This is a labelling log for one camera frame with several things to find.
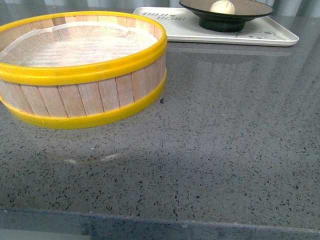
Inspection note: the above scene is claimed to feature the white steamed bun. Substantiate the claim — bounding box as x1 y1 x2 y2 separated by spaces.
209 0 236 15

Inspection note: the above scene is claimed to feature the brown plate with black rim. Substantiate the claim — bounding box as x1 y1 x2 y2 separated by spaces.
179 0 273 33

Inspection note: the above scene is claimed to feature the white rectangular serving tray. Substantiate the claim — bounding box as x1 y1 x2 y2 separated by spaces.
133 7 299 47

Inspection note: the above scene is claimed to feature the yellow rimmed bamboo steamer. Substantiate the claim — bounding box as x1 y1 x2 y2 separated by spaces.
0 11 167 129

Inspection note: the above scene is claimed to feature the white mesh steamer liner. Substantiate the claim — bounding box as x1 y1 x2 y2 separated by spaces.
0 21 158 68

